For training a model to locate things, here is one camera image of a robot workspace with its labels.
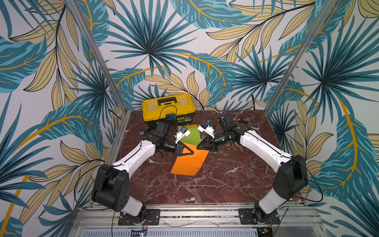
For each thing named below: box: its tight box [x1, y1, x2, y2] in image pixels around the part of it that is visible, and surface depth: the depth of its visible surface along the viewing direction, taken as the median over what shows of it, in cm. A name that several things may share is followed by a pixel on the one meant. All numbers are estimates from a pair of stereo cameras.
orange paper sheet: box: [170, 142, 210, 177], surface depth 76 cm
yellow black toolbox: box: [141, 93, 196, 126], surface depth 102 cm
